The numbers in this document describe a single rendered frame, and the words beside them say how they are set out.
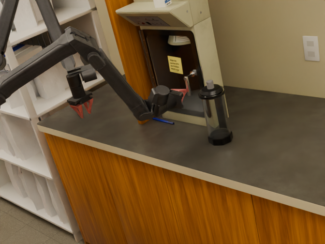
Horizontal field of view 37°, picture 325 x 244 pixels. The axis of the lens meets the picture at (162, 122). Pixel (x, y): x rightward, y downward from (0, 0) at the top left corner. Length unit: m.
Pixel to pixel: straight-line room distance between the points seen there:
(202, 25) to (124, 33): 0.39
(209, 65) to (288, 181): 0.63
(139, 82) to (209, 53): 0.40
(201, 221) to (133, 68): 0.75
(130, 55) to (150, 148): 0.44
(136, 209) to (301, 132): 0.90
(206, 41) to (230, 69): 0.52
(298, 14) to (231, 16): 0.36
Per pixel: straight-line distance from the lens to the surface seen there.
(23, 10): 3.00
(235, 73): 2.55
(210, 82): 1.95
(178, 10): 1.93
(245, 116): 2.22
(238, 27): 2.43
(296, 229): 1.81
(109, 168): 2.43
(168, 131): 2.23
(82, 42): 1.62
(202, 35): 2.05
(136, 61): 2.29
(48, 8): 2.21
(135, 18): 2.10
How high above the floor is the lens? 1.93
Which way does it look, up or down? 25 degrees down
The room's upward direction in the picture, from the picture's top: 14 degrees counter-clockwise
